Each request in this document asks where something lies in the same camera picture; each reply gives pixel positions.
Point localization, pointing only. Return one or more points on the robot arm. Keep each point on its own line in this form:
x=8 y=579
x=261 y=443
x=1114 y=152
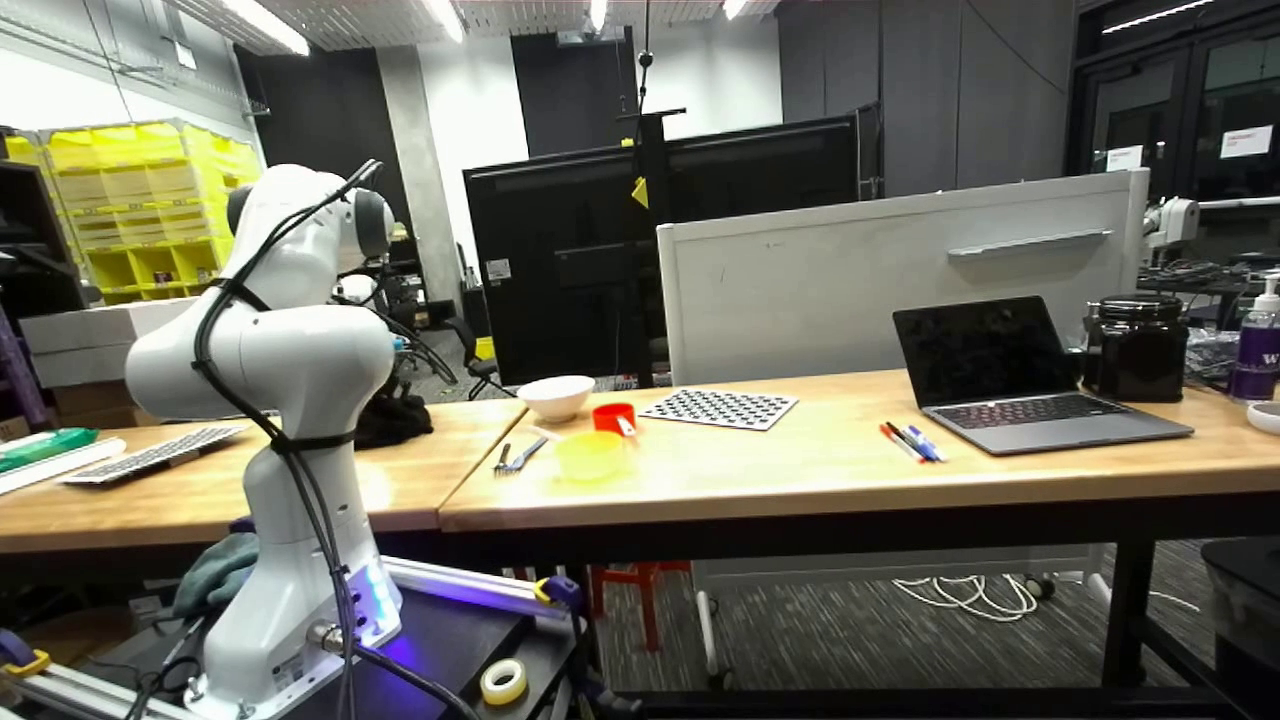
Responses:
x=300 y=370

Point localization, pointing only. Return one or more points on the black towel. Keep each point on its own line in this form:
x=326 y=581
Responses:
x=392 y=422

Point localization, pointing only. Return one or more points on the red cup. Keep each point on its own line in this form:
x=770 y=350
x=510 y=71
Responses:
x=610 y=416

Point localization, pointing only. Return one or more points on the white bowl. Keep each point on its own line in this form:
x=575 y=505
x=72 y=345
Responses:
x=556 y=396

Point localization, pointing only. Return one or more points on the dotted calibration board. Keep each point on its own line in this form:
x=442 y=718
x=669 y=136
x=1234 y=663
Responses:
x=720 y=409

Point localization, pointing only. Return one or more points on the yellow plastic bowl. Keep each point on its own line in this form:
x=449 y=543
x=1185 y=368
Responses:
x=590 y=456

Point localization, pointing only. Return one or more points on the black stand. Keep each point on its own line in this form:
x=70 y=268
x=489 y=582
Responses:
x=652 y=250

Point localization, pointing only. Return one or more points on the large black monitor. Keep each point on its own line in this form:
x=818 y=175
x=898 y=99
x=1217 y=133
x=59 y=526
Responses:
x=560 y=260

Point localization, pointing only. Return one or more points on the office chair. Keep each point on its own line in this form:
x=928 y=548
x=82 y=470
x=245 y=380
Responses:
x=470 y=350

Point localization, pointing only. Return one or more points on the grey fork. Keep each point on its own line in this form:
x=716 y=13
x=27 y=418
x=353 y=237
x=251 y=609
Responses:
x=502 y=460

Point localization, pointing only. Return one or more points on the white rolling partition board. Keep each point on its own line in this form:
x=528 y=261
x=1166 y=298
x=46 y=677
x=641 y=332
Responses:
x=800 y=290

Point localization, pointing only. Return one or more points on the red stool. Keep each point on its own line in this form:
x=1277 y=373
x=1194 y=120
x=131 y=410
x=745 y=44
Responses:
x=640 y=590

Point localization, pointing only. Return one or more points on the blue and yellow clamp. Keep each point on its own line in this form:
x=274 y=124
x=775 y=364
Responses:
x=560 y=592
x=22 y=658

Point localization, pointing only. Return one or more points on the red marker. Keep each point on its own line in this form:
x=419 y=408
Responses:
x=900 y=441

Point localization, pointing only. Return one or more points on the black marker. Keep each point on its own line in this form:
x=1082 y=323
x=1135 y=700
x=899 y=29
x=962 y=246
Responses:
x=908 y=438

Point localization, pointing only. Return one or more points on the blue marker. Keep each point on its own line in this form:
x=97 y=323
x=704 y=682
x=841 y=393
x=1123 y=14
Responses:
x=925 y=443

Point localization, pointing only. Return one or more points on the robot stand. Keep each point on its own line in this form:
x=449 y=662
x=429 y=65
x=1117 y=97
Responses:
x=450 y=640

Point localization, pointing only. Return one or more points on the roll of tape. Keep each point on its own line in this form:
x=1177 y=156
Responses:
x=503 y=682

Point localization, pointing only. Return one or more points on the grey laptop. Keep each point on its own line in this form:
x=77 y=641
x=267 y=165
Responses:
x=990 y=360

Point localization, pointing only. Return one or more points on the teal cloth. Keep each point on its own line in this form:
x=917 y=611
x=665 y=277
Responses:
x=215 y=575

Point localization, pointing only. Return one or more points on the white keyboard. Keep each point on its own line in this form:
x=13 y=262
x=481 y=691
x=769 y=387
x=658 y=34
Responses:
x=155 y=455

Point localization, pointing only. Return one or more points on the black jar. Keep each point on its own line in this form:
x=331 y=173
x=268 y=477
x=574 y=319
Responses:
x=1138 y=350

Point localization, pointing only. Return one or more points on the yellow bin shelf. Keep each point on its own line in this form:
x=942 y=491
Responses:
x=150 y=210

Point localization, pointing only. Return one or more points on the white paper sign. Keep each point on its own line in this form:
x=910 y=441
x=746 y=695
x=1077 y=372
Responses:
x=1246 y=141
x=1124 y=158

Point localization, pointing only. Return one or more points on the stack of boxes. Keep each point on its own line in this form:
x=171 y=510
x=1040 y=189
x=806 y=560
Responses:
x=90 y=350

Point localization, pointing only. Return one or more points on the white flat tray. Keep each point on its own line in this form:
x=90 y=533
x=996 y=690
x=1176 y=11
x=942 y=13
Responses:
x=60 y=474

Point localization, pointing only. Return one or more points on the green packet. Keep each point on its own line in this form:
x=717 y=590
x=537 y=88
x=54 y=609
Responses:
x=45 y=448

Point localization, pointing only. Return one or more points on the purple pump bottle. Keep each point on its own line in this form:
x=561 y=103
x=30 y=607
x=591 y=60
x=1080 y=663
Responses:
x=1256 y=355

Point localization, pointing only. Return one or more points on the white dish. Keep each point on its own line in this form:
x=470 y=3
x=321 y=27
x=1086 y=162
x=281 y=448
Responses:
x=1267 y=416

